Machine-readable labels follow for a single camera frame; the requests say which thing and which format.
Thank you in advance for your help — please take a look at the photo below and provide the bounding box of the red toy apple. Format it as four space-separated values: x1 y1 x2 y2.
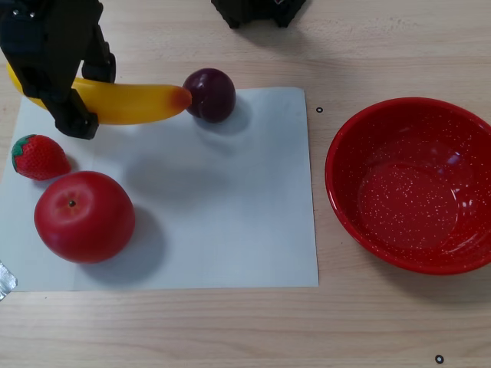
33 170 136 265

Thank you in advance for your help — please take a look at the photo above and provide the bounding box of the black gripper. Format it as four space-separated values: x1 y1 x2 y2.
0 0 117 140

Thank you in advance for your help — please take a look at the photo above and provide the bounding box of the grey tape piece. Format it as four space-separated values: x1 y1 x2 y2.
0 260 18 304

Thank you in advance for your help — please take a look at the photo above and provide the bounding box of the yellow toy banana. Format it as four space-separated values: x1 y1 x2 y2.
5 61 192 127

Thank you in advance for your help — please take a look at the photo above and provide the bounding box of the white paper sheet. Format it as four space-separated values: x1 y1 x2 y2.
0 87 320 292

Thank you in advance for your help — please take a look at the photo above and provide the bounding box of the dark purple toy plum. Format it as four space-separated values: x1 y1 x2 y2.
182 67 236 124

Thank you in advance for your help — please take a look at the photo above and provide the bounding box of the red toy strawberry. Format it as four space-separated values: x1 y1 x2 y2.
11 133 72 181

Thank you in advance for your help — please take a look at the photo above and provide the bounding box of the red speckled bowl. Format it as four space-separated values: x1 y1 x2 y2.
325 97 491 276

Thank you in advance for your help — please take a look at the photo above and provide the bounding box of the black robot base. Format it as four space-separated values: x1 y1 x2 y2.
210 0 308 30

